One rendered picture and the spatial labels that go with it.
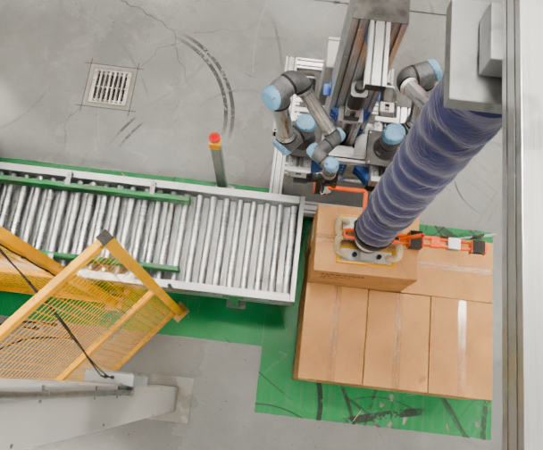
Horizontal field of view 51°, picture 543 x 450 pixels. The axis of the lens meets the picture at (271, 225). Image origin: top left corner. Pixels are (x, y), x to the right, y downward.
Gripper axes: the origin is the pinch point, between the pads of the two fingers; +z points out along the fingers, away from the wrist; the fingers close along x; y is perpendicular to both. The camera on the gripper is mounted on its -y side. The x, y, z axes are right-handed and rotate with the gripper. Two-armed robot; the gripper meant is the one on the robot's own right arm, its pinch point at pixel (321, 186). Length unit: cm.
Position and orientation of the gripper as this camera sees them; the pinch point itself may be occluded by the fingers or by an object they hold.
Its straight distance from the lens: 327.3
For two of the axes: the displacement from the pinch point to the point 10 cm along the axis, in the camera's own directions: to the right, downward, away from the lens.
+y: 10.0, 1.0, -0.1
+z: -0.2, 2.9, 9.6
